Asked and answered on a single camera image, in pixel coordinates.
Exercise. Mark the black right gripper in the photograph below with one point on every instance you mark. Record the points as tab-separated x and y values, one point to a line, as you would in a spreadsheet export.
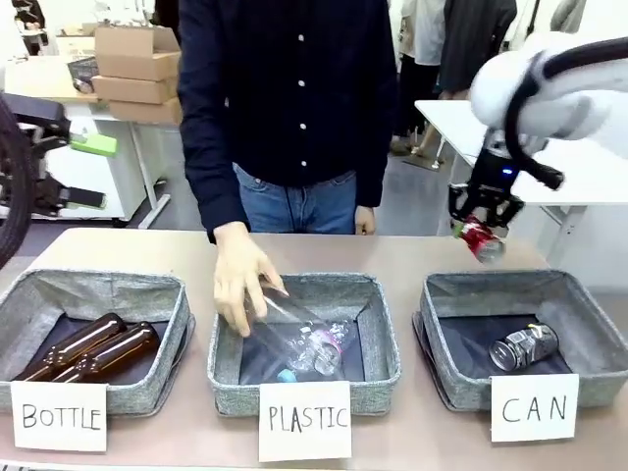
493	172

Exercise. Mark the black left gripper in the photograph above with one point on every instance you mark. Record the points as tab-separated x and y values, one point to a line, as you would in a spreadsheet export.
15	162

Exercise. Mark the red crushed metal can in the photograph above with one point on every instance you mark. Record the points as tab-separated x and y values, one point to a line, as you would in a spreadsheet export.
483	240

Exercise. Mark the dark printed metal can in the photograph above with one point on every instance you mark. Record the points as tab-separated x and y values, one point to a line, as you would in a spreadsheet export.
525	346

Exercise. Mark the brown glass bottle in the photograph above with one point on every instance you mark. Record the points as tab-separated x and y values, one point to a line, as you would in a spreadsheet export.
78	343
122	350

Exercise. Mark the clear plastic bottle without label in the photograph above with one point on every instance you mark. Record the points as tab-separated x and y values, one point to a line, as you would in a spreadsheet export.
282	314

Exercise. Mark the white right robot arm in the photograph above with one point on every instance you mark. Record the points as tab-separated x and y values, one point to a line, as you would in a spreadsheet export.
579	93

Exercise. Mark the person right forearm navy sleeve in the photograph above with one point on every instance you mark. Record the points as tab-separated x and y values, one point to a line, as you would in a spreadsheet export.
211	186

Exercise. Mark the person left forearm navy sleeve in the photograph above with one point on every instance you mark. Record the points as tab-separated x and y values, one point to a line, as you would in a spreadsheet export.
375	162

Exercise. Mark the black mesh basket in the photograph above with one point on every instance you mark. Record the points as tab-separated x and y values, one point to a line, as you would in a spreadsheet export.
82	71

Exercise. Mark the grey fabric basket plastic label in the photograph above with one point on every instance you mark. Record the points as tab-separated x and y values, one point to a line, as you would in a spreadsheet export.
343	294

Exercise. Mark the grey fabric basket can label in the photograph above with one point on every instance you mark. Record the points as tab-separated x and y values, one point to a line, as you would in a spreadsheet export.
456	382

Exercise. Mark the white paper sign CAN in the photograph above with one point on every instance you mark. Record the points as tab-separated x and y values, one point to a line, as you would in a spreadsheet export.
535	408

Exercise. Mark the grey fabric basket bottle label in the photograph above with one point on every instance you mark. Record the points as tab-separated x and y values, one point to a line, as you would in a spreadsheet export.
167	382

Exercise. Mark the person left hand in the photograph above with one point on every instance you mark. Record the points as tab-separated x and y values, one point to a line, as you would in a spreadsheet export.
364	221

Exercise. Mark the person right hand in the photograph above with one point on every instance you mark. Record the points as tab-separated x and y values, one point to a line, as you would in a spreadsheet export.
240	279

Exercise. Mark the light wooden table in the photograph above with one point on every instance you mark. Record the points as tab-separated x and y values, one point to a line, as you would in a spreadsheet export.
44	83

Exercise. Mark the closed brown cardboard box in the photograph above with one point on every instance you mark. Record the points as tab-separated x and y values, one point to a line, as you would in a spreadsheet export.
135	90
147	110

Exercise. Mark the white table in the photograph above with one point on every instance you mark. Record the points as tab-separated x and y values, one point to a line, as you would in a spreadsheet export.
441	118

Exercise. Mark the open brown cardboard box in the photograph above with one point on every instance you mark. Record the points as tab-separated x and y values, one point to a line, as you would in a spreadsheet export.
137	54

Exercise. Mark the bystander in dark jacket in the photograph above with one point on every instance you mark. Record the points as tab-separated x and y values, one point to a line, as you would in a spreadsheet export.
476	44

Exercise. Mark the bystander in white shirt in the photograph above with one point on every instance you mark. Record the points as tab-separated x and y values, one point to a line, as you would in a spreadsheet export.
417	39

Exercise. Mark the black tripod stand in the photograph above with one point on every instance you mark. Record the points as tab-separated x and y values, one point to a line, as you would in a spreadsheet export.
532	15

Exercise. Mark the bystander in grey clothes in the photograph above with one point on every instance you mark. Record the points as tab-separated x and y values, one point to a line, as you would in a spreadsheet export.
566	15

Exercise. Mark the person in navy shirt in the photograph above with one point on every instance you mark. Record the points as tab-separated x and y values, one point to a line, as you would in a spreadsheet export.
289	98

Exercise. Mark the white paper sign BOTTLE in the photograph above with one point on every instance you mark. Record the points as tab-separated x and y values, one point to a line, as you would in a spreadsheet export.
59	417

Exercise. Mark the white paper sign PLASTIC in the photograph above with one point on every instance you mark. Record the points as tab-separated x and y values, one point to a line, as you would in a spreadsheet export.
305	421

